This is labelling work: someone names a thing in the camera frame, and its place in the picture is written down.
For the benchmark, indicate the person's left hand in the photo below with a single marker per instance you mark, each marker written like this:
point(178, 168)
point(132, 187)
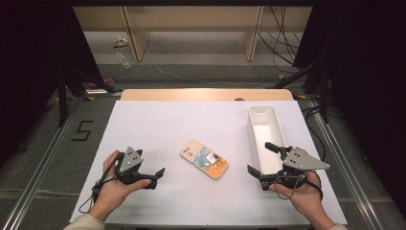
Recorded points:
point(111, 191)

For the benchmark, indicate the pink packet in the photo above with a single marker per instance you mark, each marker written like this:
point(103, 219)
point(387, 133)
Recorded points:
point(108, 81)

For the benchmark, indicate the black curtain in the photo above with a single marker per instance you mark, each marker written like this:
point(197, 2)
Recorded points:
point(28, 64)
point(367, 80)

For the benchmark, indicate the black metal stand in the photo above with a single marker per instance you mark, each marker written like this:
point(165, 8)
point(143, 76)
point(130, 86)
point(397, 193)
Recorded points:
point(324, 102)
point(62, 102)

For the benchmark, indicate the clear plastic bottle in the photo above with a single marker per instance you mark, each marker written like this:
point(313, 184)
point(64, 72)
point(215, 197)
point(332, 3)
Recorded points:
point(123, 60)

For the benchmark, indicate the white plastic storage box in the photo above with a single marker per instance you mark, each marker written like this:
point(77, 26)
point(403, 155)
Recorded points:
point(266, 137)

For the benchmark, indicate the orange patterned phone case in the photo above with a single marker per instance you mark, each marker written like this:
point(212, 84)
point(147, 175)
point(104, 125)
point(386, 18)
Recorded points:
point(204, 159)

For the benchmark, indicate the white flat board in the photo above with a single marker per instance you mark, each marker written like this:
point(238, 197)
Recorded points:
point(95, 91)

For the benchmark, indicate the white table cover sheet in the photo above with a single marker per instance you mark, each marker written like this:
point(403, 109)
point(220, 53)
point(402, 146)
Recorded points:
point(166, 127)

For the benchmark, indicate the wooden shelf unit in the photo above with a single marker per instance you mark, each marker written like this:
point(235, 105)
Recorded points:
point(191, 19)

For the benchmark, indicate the yellow tape piece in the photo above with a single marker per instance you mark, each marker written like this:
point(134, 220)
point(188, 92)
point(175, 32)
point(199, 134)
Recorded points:
point(281, 77)
point(300, 96)
point(90, 98)

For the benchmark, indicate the person's right hand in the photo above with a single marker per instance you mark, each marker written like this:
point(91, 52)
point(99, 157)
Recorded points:
point(303, 198)

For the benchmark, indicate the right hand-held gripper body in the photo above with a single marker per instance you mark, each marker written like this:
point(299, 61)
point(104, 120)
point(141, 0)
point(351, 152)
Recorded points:
point(301, 161)

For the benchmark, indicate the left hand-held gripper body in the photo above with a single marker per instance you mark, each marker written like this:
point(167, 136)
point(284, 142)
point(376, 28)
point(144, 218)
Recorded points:
point(130, 159)

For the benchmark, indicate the metal floor rail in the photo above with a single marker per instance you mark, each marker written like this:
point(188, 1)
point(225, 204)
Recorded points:
point(32, 188)
point(348, 172)

